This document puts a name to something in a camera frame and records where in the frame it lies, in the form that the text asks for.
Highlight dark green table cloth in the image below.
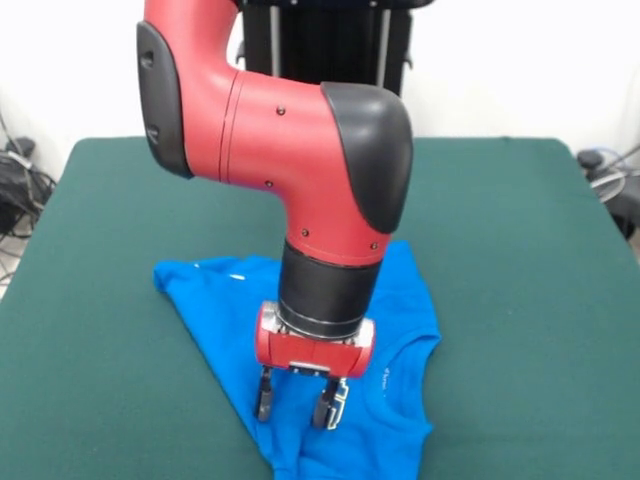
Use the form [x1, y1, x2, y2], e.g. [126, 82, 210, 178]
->
[0, 137, 640, 480]

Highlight grey and blue cables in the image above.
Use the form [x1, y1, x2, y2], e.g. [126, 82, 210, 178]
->
[582, 144, 640, 176]

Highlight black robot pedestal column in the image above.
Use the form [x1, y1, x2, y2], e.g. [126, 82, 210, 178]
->
[234, 0, 434, 101]

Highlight blue laundry item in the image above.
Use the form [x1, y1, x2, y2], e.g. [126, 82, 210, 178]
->
[152, 240, 443, 480]

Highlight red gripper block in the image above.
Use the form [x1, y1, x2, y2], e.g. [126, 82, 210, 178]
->
[254, 301, 376, 431]

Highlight black floor cable tangle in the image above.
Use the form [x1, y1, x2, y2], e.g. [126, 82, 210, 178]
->
[0, 107, 60, 289]

